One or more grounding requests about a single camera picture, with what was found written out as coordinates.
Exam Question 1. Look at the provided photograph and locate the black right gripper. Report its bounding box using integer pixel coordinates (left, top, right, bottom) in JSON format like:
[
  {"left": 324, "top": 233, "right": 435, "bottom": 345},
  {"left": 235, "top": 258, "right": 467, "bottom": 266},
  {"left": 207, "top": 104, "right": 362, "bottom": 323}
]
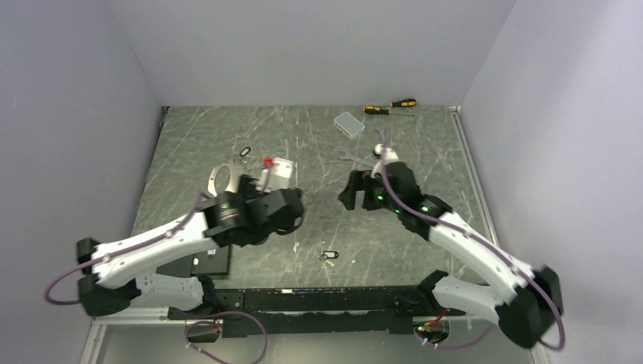
[{"left": 337, "top": 170, "right": 401, "bottom": 214}]

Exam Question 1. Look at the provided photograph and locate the black tagged key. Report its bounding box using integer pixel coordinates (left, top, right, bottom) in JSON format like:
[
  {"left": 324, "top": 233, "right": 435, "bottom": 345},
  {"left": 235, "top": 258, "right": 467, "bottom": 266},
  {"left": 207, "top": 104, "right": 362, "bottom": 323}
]
[{"left": 319, "top": 250, "right": 339, "bottom": 267}]

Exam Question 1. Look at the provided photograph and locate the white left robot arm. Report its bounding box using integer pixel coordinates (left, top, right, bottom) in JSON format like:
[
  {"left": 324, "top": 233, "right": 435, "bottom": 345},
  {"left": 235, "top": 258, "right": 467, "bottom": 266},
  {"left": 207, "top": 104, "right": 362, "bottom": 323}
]
[{"left": 76, "top": 175, "right": 305, "bottom": 319}]

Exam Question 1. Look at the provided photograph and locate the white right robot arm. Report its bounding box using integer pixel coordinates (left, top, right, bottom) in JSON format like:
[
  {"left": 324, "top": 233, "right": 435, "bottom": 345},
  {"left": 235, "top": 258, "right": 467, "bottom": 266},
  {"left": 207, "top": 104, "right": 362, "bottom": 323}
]
[{"left": 338, "top": 162, "right": 566, "bottom": 351}]

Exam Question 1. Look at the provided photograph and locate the large silver wrench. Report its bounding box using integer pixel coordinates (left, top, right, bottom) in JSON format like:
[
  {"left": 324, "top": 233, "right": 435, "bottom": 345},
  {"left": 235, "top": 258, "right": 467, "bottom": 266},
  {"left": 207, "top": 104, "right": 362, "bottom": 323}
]
[{"left": 337, "top": 149, "right": 377, "bottom": 168}]

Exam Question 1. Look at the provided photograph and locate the black key tag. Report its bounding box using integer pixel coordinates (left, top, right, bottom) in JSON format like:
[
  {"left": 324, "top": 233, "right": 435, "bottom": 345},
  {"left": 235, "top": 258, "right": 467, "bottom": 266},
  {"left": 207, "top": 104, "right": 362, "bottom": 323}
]
[{"left": 239, "top": 146, "right": 252, "bottom": 158}]

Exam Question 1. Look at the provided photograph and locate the black flat box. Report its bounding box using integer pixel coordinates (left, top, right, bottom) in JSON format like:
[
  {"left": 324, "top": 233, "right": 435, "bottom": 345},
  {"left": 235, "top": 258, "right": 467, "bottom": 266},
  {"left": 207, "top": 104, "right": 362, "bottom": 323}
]
[{"left": 155, "top": 246, "right": 232, "bottom": 278}]

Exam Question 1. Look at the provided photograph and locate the clear plastic box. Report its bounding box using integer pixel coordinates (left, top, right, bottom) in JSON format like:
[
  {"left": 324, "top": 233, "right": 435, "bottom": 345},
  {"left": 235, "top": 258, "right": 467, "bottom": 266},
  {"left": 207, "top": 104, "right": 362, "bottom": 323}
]
[{"left": 334, "top": 111, "right": 365, "bottom": 139}]

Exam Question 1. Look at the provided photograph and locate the small silver wrench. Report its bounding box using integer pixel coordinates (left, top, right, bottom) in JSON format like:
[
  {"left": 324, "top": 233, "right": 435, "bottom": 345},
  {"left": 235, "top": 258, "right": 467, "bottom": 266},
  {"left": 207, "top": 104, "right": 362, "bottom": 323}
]
[{"left": 375, "top": 126, "right": 387, "bottom": 146}]

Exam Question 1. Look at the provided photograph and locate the yellow black screwdriver lower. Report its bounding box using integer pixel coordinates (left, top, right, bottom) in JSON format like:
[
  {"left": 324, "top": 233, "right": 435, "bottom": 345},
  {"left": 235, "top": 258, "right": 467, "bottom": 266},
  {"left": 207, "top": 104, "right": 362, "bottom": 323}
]
[{"left": 363, "top": 105, "right": 414, "bottom": 117}]

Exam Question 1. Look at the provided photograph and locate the yellow black screwdriver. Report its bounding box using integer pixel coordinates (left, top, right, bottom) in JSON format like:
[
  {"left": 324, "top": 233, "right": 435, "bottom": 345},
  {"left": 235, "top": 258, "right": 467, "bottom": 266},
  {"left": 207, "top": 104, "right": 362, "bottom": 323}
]
[
  {"left": 363, "top": 105, "right": 414, "bottom": 117},
  {"left": 379, "top": 99, "right": 417, "bottom": 108}
]

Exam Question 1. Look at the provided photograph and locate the yellow black screwdriver upper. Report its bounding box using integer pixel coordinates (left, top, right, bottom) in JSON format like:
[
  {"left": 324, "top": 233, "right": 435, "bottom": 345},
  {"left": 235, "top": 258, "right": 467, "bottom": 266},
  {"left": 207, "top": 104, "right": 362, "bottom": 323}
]
[{"left": 379, "top": 99, "right": 417, "bottom": 108}]

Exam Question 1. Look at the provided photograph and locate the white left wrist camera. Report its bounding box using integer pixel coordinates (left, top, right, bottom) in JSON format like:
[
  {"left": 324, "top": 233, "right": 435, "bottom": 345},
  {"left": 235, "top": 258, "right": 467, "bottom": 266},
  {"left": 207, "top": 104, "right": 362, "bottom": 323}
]
[{"left": 256, "top": 157, "right": 294, "bottom": 193}]

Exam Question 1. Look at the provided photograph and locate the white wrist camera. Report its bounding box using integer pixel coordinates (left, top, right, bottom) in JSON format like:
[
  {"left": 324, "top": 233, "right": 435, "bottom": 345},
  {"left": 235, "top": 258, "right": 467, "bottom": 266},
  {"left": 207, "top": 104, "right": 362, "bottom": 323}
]
[
  {"left": 372, "top": 143, "right": 399, "bottom": 173},
  {"left": 256, "top": 157, "right": 294, "bottom": 193}
]

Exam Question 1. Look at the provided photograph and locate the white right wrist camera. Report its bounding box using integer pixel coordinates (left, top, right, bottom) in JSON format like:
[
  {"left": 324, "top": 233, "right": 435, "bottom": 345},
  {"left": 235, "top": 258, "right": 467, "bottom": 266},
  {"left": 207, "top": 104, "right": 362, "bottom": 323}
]
[{"left": 372, "top": 143, "right": 399, "bottom": 173}]

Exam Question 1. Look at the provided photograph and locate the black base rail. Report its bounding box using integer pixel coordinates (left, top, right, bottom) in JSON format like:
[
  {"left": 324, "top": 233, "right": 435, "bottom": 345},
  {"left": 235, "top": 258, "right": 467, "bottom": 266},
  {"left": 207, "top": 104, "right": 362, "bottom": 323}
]
[{"left": 168, "top": 285, "right": 462, "bottom": 338}]

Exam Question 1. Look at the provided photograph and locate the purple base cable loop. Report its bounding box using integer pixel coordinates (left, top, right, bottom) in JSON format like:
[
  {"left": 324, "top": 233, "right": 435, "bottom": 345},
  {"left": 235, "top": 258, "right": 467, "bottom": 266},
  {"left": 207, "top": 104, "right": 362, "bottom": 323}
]
[{"left": 183, "top": 310, "right": 269, "bottom": 364}]

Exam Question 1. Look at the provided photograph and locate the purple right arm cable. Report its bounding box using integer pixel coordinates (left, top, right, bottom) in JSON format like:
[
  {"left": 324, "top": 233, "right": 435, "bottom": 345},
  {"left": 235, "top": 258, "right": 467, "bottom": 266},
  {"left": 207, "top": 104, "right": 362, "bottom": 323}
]
[{"left": 379, "top": 146, "right": 566, "bottom": 352}]

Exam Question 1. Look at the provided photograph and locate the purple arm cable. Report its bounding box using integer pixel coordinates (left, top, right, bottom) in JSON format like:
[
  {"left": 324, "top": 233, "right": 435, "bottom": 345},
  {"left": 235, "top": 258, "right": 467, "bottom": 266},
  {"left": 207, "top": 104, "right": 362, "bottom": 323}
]
[
  {"left": 379, "top": 146, "right": 566, "bottom": 352},
  {"left": 44, "top": 168, "right": 274, "bottom": 306}
]

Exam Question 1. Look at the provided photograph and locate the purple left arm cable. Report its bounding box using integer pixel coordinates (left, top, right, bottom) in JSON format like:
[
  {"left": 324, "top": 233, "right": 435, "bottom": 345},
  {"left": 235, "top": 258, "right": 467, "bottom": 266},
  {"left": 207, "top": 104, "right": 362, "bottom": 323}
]
[{"left": 44, "top": 168, "right": 274, "bottom": 306}]

